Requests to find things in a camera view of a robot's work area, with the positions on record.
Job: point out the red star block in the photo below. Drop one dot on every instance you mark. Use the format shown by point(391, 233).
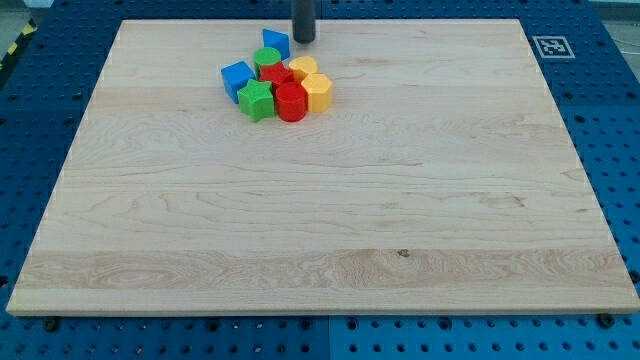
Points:
point(277, 74)

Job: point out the green star block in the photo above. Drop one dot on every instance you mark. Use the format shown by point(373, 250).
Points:
point(256, 100)

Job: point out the green cylinder block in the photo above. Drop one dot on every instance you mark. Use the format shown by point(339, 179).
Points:
point(265, 56)

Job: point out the black right board bolt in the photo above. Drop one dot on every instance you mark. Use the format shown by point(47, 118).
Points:
point(605, 320)

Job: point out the red cylinder block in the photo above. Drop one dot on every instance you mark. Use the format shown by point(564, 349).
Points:
point(291, 101)

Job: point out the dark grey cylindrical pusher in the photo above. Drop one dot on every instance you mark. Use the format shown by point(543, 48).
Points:
point(303, 16)

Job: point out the blue triangle block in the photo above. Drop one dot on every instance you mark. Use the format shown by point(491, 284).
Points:
point(277, 40)

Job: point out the black left board bolt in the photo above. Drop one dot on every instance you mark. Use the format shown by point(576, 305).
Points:
point(51, 324)

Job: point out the yellow hexagon block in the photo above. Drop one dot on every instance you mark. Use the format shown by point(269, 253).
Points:
point(319, 90)

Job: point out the white fiducial marker tag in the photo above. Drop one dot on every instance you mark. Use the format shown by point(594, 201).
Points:
point(553, 47)

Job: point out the blue cube block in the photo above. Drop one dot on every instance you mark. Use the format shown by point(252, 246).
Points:
point(235, 77)

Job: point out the black board bolt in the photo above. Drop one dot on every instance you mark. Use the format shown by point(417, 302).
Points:
point(51, 324)
point(605, 320)

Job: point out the light wooden board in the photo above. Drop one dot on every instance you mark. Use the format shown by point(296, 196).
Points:
point(441, 181)

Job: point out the yellow heart block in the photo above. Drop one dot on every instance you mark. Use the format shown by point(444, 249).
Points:
point(302, 67)

